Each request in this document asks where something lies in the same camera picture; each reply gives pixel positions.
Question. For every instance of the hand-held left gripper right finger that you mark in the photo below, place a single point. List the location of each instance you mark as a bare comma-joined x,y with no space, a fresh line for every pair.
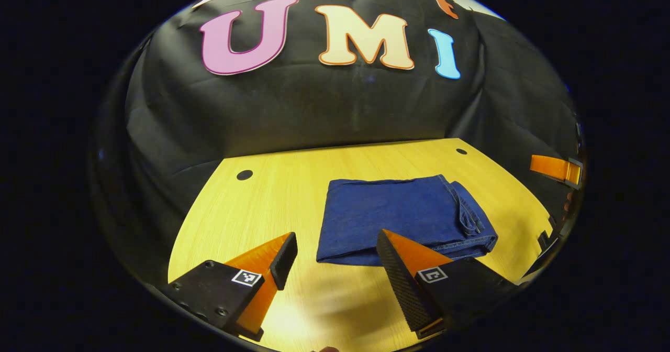
399,284

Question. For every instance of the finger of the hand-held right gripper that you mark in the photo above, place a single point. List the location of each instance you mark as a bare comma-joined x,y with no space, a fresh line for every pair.
555,167

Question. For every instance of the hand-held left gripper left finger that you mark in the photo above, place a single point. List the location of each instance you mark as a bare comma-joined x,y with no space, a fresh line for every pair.
285,260

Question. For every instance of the blue jeans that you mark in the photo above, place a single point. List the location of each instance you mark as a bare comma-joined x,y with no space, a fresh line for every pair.
392,210

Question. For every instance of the black backdrop cloth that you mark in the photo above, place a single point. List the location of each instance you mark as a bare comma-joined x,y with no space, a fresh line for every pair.
314,111

